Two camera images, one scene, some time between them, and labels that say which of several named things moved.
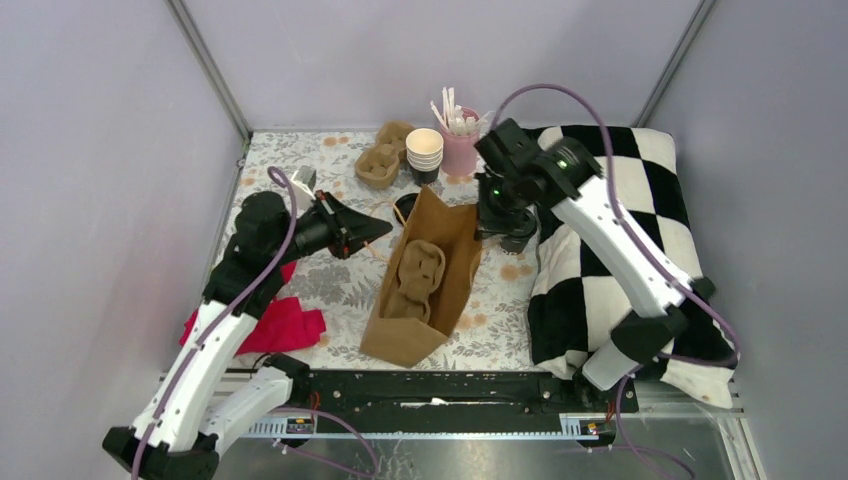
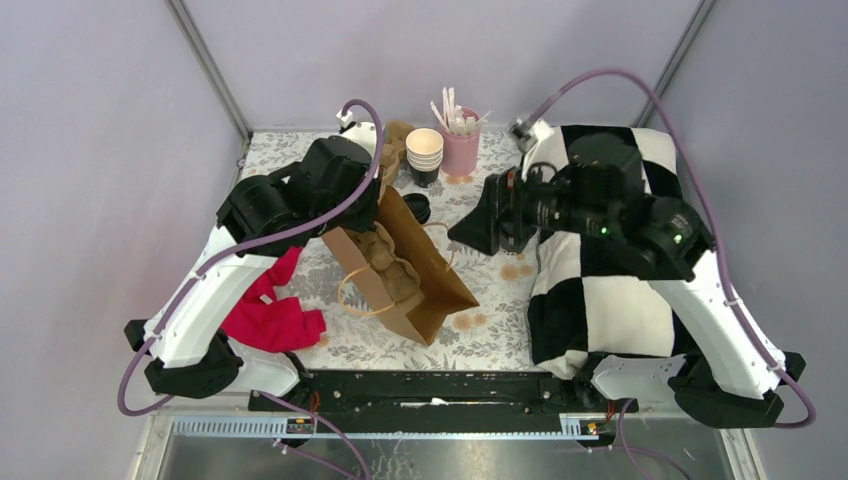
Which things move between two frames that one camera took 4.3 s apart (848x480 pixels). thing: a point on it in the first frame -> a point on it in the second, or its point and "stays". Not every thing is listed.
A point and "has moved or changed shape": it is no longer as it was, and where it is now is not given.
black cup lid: [404, 205] -> [419, 206]
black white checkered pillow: [576, 297] stays
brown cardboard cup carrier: [378, 165] stays
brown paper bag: [424, 280] has moved or changed shape
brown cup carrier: [420, 270] -> [398, 274]
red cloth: [282, 324] stays
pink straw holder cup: [459, 152] stays
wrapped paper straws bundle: [453, 119] stays
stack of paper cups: [424, 152] stays
